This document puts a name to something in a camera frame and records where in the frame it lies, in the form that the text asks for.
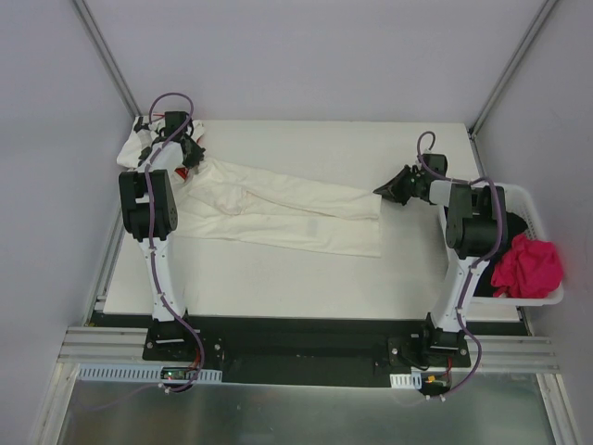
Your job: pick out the left aluminium frame post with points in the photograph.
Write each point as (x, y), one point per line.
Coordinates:
(110, 64)

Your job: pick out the pink garment in basket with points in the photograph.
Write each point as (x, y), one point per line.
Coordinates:
(530, 269)

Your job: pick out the white cable duct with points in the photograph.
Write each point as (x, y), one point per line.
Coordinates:
(138, 373)
(406, 381)

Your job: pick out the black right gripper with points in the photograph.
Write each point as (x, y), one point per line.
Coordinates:
(409, 182)

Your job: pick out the right aluminium frame post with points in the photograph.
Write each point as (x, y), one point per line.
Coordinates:
(512, 66)

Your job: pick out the red white folded shirt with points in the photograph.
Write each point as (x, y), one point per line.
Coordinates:
(182, 172)

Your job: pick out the right white cable duct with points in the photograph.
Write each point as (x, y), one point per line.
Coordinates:
(406, 381)

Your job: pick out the cream white t shirt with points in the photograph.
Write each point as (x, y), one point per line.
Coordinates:
(225, 201)

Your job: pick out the left white cable duct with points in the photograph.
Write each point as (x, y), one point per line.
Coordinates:
(138, 373)

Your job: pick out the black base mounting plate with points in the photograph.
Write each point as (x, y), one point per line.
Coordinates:
(304, 352)

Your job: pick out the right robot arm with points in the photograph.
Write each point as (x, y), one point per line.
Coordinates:
(473, 221)

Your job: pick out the white plastic laundry basket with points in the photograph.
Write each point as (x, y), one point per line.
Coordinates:
(518, 201)

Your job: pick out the black garment in basket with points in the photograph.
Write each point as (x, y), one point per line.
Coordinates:
(516, 225)

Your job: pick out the white black patterned folded shirt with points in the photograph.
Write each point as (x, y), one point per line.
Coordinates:
(144, 134)

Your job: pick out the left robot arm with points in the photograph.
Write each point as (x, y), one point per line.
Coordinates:
(157, 148)

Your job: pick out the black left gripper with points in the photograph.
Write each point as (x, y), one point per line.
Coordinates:
(190, 151)

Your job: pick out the aluminium frame post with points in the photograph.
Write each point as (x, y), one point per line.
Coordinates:
(110, 64)
(512, 66)

